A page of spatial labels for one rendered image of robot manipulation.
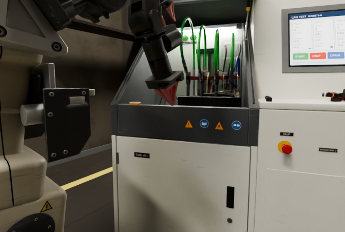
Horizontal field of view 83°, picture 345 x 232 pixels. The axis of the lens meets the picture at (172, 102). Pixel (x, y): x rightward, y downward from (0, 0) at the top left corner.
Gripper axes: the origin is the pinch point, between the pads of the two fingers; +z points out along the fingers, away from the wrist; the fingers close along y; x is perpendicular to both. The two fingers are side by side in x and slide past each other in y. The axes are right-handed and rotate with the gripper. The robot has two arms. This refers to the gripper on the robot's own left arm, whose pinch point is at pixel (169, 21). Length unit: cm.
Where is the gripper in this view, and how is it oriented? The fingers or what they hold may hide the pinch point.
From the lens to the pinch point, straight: 95.4
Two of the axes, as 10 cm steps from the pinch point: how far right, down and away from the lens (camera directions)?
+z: 4.7, 6.5, 6.0
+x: -1.8, 7.4, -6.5
